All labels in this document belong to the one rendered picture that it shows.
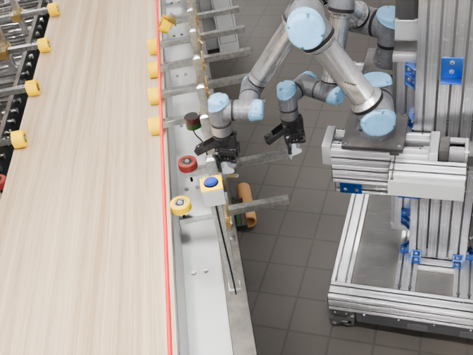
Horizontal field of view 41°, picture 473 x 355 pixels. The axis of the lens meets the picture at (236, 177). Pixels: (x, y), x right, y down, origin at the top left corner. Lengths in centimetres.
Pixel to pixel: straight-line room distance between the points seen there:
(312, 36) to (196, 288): 108
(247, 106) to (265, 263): 135
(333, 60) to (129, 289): 101
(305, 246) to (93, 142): 127
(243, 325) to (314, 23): 104
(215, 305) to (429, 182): 91
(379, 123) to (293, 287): 131
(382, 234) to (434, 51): 112
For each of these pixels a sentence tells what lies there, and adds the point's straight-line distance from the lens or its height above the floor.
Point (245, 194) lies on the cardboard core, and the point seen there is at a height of 8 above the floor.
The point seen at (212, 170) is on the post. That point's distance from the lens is 227.
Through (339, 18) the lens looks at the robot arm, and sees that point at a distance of 239.
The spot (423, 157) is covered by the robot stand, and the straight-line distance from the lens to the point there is 241.
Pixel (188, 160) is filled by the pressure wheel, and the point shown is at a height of 91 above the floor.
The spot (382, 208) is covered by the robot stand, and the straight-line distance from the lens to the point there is 331.
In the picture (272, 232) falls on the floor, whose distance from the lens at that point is 352.
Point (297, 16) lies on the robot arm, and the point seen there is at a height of 161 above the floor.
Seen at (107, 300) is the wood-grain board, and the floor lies 90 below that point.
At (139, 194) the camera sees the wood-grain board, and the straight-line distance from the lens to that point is 253.
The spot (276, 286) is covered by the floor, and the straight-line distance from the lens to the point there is 326.
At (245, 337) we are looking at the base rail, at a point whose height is 70.
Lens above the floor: 248
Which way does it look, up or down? 39 degrees down
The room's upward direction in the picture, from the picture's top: 11 degrees counter-clockwise
